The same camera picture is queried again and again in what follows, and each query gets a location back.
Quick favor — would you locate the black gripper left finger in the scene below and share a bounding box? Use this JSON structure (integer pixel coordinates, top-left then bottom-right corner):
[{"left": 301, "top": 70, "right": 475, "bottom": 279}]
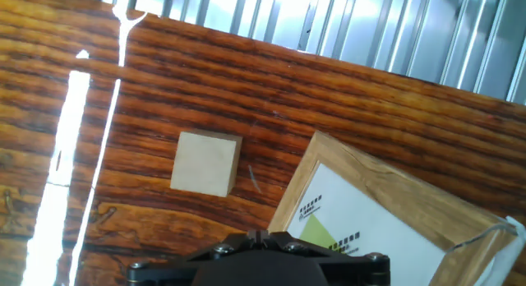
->
[{"left": 127, "top": 230, "right": 261, "bottom": 286}]

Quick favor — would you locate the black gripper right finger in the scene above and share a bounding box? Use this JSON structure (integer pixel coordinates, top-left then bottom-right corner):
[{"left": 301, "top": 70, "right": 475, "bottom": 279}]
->
[{"left": 259, "top": 230, "right": 391, "bottom": 286}]

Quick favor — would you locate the light wooden block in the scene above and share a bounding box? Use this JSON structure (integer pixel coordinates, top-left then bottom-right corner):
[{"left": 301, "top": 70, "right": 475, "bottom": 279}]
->
[{"left": 169, "top": 130, "right": 243, "bottom": 198}]

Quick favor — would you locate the clear tape strip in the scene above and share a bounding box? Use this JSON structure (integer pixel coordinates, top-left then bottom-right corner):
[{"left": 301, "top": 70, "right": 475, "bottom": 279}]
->
[{"left": 445, "top": 214, "right": 526, "bottom": 286}]

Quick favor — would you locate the dark wooden board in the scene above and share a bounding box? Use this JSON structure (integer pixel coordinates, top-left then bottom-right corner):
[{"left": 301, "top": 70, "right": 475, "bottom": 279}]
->
[{"left": 0, "top": 0, "right": 526, "bottom": 286}]

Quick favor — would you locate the wooden picture frame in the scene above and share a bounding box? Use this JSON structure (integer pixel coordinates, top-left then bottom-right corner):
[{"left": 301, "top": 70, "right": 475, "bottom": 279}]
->
[{"left": 267, "top": 130, "right": 526, "bottom": 286}]

